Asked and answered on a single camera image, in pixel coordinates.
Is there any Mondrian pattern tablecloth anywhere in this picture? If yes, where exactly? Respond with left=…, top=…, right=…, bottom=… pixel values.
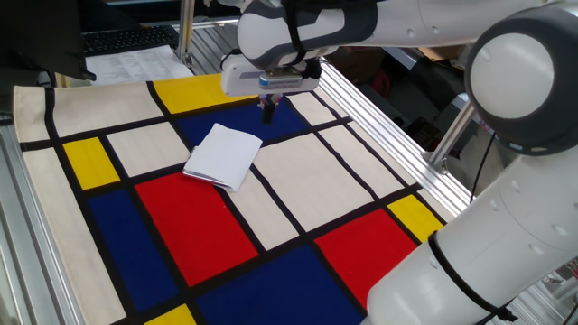
left=12, top=71, right=452, bottom=325

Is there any aluminium frame post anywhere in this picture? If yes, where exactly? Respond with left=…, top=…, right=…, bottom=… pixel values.
left=176, top=0, right=196, bottom=68
left=424, top=101, right=478, bottom=175

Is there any brown cardboard box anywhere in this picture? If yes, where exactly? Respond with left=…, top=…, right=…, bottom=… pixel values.
left=417, top=44, right=458, bottom=63

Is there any printed paper sheet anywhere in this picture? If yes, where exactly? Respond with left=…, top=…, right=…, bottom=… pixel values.
left=85, top=44, right=194, bottom=87

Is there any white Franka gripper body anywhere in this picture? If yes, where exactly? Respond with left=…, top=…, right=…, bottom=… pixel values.
left=219, top=53, right=322, bottom=98

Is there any black monitor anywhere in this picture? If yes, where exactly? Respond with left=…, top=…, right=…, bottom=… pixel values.
left=0, top=0, right=97, bottom=82

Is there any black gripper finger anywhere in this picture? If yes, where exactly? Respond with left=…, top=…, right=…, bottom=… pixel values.
left=257, top=94, right=271, bottom=125
left=268, top=93, right=284, bottom=125

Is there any black keyboard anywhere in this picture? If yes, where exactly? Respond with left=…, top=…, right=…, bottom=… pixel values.
left=81, top=24, right=181, bottom=58

